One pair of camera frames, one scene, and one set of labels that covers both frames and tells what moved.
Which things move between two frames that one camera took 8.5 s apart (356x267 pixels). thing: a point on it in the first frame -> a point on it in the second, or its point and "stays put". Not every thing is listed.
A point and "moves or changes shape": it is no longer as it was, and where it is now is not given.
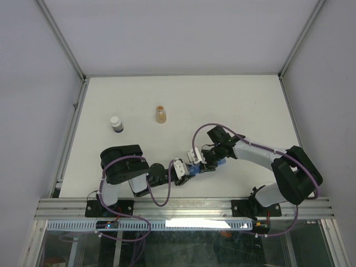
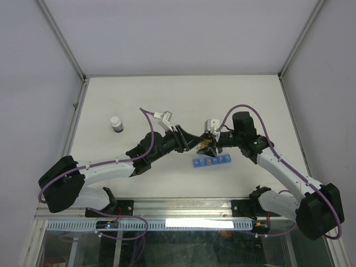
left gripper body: (177, 182) -> (172, 142)
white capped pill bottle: (116, 124) stays put
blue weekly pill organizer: (195, 169) moves or changes shape
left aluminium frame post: (62, 38) stays put
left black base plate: (94, 208) stays put
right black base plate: (243, 208) stays put
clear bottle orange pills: (161, 114) -> (203, 144)
